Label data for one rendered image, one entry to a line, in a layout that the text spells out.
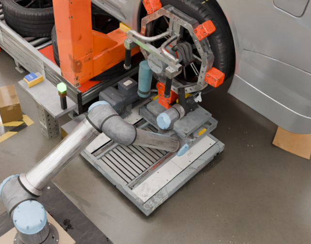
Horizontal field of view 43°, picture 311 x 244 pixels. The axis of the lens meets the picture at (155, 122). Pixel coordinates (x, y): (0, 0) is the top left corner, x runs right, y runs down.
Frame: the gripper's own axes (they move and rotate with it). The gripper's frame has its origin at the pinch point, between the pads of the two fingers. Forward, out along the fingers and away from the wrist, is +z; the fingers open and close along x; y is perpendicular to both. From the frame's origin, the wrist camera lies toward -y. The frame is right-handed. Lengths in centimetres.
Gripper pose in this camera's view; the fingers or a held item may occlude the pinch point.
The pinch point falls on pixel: (199, 91)
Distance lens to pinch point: 259.3
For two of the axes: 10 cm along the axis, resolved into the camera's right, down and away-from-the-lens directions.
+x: 5.6, -0.8, -8.2
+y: 4.5, 8.7, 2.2
